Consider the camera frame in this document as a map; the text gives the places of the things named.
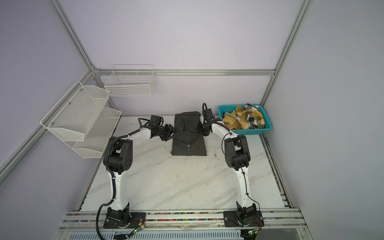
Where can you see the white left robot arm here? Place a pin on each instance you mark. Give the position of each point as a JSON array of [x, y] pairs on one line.
[[117, 159]]

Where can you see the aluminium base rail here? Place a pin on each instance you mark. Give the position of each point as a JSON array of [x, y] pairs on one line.
[[279, 224]]

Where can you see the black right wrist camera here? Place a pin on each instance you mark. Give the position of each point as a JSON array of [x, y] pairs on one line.
[[208, 115]]

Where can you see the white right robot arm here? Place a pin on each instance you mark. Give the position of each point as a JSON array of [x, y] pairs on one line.
[[237, 156]]

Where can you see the white wire wall basket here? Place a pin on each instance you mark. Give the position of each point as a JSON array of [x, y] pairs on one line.
[[131, 81]]

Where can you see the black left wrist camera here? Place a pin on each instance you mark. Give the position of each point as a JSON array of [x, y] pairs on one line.
[[156, 121]]

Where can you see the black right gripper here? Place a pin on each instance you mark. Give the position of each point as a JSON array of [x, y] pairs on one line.
[[198, 129]]

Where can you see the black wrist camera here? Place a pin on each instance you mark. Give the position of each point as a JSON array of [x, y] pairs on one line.
[[208, 115], [156, 121]]

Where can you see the dark grey pinstriped shirt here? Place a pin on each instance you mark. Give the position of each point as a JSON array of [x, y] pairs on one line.
[[187, 141]]

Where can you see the yellow plaid shirt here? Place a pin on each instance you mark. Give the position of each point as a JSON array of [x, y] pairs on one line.
[[244, 118]]

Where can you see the white mesh two-tier shelf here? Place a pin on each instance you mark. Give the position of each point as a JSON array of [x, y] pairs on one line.
[[83, 121]]

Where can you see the teal plastic basket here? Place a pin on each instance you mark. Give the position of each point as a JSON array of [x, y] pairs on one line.
[[229, 108]]

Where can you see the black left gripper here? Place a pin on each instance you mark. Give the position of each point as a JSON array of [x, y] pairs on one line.
[[170, 129]]

